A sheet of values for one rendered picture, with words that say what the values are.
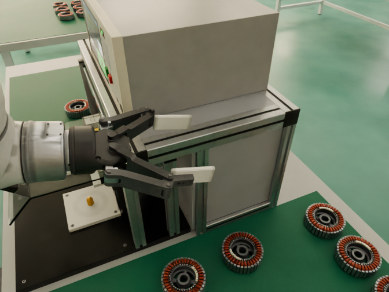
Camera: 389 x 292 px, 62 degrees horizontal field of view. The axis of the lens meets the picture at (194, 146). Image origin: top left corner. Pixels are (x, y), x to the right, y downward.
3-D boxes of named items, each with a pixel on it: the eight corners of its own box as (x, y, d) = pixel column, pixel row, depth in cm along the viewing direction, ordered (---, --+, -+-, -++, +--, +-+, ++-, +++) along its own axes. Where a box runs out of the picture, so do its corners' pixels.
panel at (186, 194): (191, 230, 94) (191, 151, 75) (131, 113, 140) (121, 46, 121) (195, 229, 94) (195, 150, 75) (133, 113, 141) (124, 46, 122)
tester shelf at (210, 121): (128, 172, 69) (125, 156, 66) (80, 52, 117) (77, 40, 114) (297, 123, 83) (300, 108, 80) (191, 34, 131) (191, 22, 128)
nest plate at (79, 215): (69, 232, 93) (68, 230, 92) (63, 196, 104) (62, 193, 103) (121, 215, 98) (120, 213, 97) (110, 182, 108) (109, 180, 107)
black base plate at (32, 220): (18, 295, 81) (15, 291, 80) (15, 146, 126) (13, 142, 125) (190, 232, 96) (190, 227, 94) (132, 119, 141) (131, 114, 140)
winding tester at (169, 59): (125, 124, 75) (111, 37, 62) (91, 53, 106) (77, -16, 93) (267, 90, 87) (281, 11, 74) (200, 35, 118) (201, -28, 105)
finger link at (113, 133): (112, 156, 53) (105, 152, 53) (154, 127, 61) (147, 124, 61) (112, 138, 50) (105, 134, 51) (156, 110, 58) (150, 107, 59)
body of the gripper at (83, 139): (66, 150, 44) (135, 148, 47) (66, 113, 50) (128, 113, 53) (69, 188, 49) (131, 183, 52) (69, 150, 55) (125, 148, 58)
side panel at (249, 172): (197, 236, 95) (197, 152, 74) (193, 228, 97) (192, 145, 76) (276, 205, 103) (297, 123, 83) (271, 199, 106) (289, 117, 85)
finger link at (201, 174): (171, 168, 49) (172, 171, 48) (214, 165, 51) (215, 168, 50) (168, 181, 50) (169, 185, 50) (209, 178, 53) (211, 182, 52)
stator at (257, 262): (239, 231, 96) (241, 223, 93) (270, 256, 89) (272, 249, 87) (212, 254, 90) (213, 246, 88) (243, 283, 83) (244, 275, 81)
